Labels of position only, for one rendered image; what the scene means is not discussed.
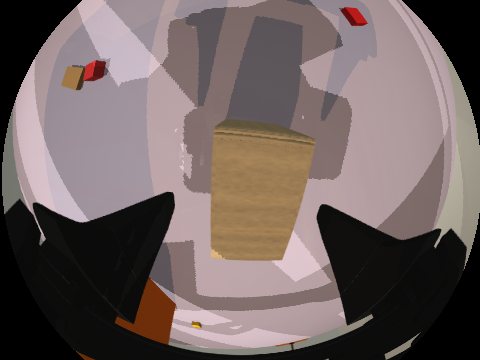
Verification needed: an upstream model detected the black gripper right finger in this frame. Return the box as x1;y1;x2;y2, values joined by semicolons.
316;204;441;325

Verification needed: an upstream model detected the pale yellow triangular block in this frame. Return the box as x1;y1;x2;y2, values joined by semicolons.
213;120;316;145

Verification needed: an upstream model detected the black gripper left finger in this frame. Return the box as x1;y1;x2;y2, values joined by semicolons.
32;191;175;324

